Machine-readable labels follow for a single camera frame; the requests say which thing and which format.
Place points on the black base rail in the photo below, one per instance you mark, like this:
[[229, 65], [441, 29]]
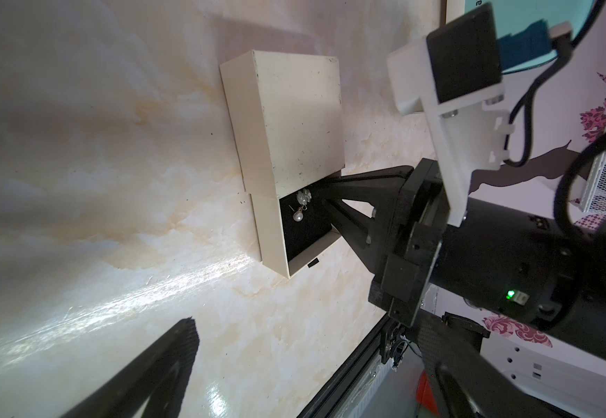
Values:
[[380, 378]]

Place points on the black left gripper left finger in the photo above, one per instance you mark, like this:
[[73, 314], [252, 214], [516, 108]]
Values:
[[153, 384]]

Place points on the small cream square box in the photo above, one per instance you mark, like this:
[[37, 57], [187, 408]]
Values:
[[286, 114]]

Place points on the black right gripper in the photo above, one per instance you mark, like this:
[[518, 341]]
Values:
[[511, 263]]

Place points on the mint green toaster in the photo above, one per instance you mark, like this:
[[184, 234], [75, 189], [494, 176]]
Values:
[[518, 20]]

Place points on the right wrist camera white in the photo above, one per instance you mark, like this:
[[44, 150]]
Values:
[[454, 76]]

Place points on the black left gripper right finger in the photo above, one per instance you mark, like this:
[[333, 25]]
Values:
[[461, 379]]

